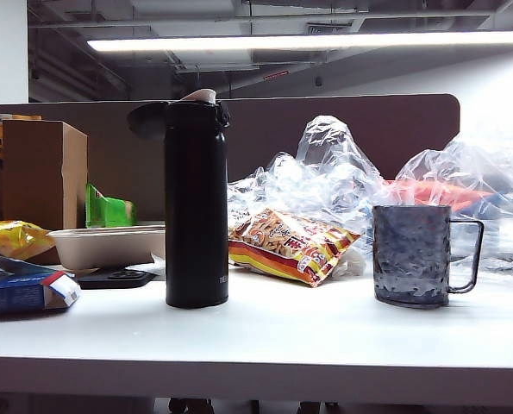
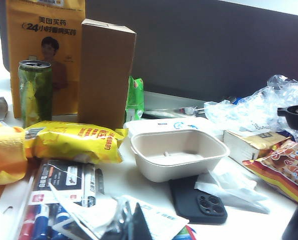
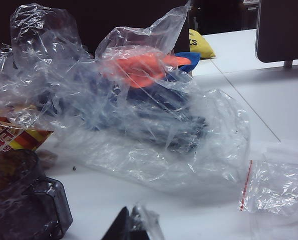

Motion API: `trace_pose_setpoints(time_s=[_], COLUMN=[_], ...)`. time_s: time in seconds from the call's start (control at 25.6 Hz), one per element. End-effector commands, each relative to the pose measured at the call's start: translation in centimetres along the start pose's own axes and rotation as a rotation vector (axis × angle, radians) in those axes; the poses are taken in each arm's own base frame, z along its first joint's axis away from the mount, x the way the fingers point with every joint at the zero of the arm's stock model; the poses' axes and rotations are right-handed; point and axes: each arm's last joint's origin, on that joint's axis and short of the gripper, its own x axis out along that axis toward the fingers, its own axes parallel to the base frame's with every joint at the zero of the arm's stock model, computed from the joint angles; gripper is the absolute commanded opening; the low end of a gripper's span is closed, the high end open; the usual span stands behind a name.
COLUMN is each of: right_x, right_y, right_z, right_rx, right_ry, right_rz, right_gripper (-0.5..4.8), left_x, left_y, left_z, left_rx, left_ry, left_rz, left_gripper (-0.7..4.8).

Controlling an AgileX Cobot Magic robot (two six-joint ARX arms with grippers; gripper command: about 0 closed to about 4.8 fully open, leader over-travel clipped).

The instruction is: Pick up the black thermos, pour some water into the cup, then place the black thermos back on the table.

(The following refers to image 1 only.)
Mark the brown desk partition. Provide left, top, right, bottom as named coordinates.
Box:
left=0, top=93, right=462, bottom=222

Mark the grey translucent handled cup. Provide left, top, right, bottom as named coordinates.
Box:
left=372, top=204, right=485, bottom=310

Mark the black thermos flask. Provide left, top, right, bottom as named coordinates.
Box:
left=126, top=88, right=232, bottom=310

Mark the brown cardboard box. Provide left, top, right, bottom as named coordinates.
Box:
left=1, top=119, right=89, bottom=231

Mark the ceiling light strip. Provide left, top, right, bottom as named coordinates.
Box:
left=86, top=30, right=513, bottom=53

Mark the beige pulp food container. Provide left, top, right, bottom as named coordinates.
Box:
left=47, top=224, right=167, bottom=271

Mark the orange yellow snack bag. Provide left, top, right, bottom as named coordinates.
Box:
left=228, top=208, right=363, bottom=288

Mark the black flat lid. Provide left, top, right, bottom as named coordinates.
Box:
left=77, top=267, right=159, bottom=291

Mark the crumpled clear plastic bag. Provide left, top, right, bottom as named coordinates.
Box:
left=228, top=115, right=389, bottom=260

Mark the green snack packet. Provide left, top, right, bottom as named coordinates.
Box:
left=85, top=183, right=138, bottom=229

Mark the yellow chip bag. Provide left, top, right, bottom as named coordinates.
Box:
left=0, top=219, right=57, bottom=261

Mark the white crumpled plastic wrapper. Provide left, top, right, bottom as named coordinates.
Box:
left=331, top=248, right=366, bottom=278

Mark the ceiling air vent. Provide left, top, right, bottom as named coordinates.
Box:
left=306, top=21, right=353, bottom=36

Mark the blue white carton box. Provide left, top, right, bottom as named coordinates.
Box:
left=0, top=250, right=82, bottom=317

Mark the orange item inside bag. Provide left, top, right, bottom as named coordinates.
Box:
left=383, top=179, right=494, bottom=213

